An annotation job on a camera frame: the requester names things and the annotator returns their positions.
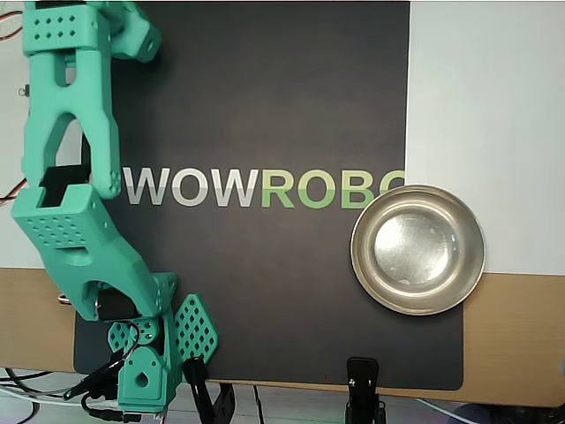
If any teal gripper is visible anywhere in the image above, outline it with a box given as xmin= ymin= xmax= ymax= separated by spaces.
xmin=109 ymin=11 xmax=162 ymax=64

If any teal robot base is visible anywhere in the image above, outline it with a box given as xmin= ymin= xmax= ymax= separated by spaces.
xmin=105 ymin=273 xmax=221 ymax=416

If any metal bowl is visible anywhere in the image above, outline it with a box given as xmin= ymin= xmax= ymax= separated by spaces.
xmin=350 ymin=184 xmax=486 ymax=316

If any black mat with WOWROBO print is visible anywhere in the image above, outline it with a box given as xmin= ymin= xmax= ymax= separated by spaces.
xmin=72 ymin=1 xmax=465 ymax=392

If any black table clamp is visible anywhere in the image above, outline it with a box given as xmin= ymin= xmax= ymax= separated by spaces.
xmin=181 ymin=355 xmax=237 ymax=424
xmin=64 ymin=358 xmax=127 ymax=401

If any red white black servo cable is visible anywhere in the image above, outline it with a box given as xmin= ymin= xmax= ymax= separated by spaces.
xmin=0 ymin=174 xmax=27 ymax=207
xmin=0 ymin=11 xmax=27 ymax=43

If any black floor cable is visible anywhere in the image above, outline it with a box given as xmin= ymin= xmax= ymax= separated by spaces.
xmin=0 ymin=366 xmax=79 ymax=424

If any black base power cable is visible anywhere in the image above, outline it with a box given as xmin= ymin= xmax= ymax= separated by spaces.
xmin=81 ymin=395 xmax=129 ymax=421

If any black hanging cable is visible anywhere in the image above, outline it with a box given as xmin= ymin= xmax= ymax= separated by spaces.
xmin=252 ymin=384 xmax=267 ymax=424

